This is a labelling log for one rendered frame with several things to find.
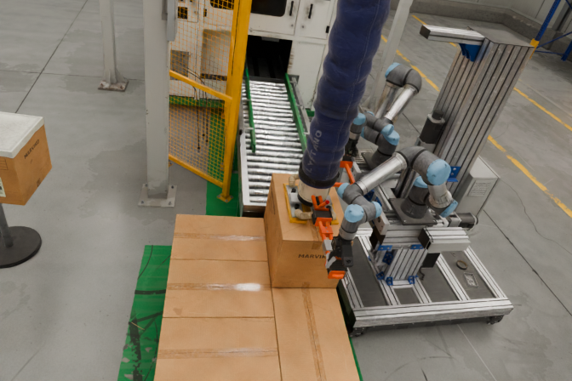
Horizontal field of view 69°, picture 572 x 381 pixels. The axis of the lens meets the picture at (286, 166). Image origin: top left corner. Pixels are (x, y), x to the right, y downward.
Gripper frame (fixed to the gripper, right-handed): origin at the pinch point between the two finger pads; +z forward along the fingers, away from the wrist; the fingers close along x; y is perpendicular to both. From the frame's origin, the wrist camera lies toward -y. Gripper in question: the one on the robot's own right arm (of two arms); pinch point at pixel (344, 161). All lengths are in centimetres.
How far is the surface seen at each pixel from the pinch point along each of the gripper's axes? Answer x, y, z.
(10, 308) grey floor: -204, 36, 108
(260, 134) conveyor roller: -40, -111, 52
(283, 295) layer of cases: -39, 66, 53
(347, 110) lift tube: -23, 41, -57
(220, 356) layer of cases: -75, 102, 53
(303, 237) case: -34, 58, 13
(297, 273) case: -33, 60, 40
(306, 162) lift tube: -35, 35, -20
